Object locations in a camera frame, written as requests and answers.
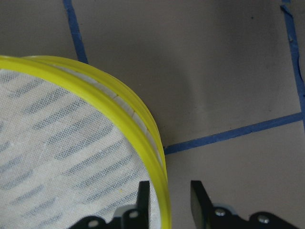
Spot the white steamer cloth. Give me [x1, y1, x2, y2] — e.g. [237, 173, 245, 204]
[0, 69, 149, 229]

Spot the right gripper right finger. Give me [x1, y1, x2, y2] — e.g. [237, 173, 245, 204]
[190, 180, 213, 229]

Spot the yellow steamer layer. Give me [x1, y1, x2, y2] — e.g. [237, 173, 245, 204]
[0, 56, 172, 229]
[25, 55, 167, 172]

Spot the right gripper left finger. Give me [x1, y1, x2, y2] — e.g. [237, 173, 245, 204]
[121, 181, 150, 229]

